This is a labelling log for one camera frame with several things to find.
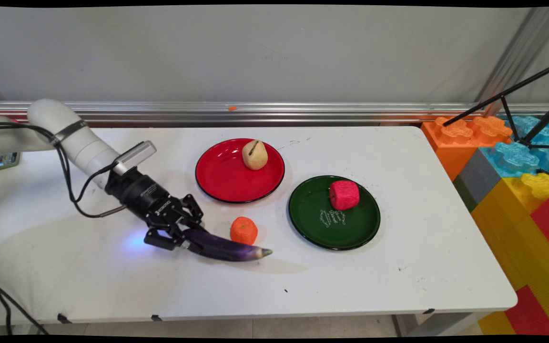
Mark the purple toy eggplant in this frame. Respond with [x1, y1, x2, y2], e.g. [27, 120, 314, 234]
[182, 228, 274, 262]

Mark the red round plate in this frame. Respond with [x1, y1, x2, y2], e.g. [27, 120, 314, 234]
[195, 138, 285, 204]

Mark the red toy strawberry block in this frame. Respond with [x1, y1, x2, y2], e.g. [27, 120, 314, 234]
[328, 180, 360, 211]

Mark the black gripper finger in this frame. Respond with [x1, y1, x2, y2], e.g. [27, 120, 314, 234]
[178, 194, 206, 231]
[143, 228, 194, 252]

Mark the aluminium slanted post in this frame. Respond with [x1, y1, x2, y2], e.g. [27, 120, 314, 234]
[474, 7, 549, 118]

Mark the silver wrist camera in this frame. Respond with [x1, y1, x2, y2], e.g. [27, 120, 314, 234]
[112, 141, 158, 176]

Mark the smartphone in green case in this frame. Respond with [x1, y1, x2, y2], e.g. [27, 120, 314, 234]
[0, 151, 21, 174]

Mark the grey velcro strap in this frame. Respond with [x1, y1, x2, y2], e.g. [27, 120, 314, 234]
[49, 119, 89, 145]

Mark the grey giant building block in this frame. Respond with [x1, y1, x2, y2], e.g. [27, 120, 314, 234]
[453, 149, 503, 213]

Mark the grey table leg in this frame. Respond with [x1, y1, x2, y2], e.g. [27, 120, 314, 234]
[391, 312, 488, 337]

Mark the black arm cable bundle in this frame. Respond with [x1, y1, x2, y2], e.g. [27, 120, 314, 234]
[0, 121, 128, 335]

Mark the orange giant building block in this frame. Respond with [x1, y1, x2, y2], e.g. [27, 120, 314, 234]
[420, 116, 514, 182]

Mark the aluminium rail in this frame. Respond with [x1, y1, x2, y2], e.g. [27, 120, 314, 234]
[0, 101, 549, 127]

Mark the dark green round plate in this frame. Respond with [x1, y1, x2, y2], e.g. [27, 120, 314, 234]
[288, 175, 381, 251]

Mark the yellow giant building block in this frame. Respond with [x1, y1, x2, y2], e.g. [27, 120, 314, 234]
[470, 172, 549, 336]

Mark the black tripod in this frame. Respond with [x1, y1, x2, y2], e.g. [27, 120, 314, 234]
[442, 58, 549, 151]

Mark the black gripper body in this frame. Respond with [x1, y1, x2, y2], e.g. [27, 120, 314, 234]
[104, 168, 185, 230]

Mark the orange toy mandarin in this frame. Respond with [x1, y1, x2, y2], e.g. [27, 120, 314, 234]
[230, 217, 259, 246]

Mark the beige toy pear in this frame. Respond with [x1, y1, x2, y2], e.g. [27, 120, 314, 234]
[242, 140, 269, 171]

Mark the blue giant building block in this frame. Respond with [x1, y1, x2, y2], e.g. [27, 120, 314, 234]
[479, 115, 549, 180]

